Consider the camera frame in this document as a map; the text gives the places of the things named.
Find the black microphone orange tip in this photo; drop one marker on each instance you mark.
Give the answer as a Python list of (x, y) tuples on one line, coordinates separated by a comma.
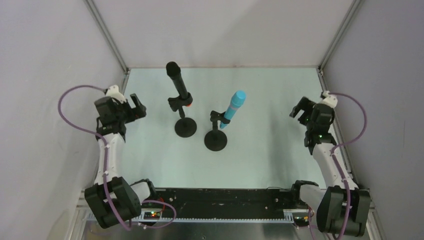
[(174, 72)]

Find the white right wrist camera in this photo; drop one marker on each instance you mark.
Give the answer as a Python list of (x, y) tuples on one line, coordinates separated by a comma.
[(328, 99)]

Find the blue microphone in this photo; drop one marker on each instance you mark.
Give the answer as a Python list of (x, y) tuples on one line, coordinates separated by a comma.
[(236, 101)]

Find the controller board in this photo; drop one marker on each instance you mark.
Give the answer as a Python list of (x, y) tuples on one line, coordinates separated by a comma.
[(152, 215), (301, 221)]

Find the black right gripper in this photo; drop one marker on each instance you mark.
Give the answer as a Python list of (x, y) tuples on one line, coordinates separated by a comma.
[(305, 110)]

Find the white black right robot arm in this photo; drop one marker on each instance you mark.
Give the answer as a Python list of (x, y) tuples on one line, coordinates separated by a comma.
[(342, 209)]

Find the black microphone stand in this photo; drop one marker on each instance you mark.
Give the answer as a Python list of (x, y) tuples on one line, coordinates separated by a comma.
[(216, 140), (185, 127)]

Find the left controller board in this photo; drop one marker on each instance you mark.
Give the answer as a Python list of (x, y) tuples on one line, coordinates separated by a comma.
[(152, 215)]

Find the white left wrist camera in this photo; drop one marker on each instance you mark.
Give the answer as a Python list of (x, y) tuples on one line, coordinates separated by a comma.
[(114, 92)]

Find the right controller board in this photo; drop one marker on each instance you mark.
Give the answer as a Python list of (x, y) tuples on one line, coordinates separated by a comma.
[(301, 221)]

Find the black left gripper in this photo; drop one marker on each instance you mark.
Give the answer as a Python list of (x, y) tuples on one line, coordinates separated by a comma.
[(131, 110)]

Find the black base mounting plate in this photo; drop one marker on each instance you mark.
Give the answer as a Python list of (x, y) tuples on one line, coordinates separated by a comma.
[(168, 213)]

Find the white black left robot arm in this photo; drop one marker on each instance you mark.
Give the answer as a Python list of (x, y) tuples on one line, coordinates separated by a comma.
[(111, 198)]

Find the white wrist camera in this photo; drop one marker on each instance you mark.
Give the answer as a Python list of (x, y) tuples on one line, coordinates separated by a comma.
[(114, 92), (328, 99)]

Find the aluminium frame rail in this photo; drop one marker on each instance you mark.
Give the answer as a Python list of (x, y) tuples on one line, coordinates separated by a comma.
[(230, 201)]

